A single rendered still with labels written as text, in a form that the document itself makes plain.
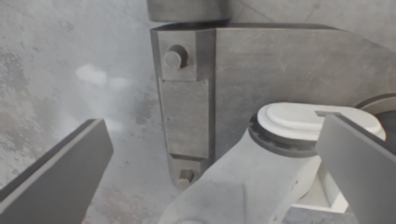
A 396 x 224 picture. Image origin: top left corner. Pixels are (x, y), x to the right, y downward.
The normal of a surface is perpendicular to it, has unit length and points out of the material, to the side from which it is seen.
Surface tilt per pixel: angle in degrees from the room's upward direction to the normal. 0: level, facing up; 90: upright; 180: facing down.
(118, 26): 0
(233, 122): 0
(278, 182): 90
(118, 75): 0
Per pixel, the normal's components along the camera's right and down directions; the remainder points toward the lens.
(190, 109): -0.22, 0.48
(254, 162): -0.03, -0.87
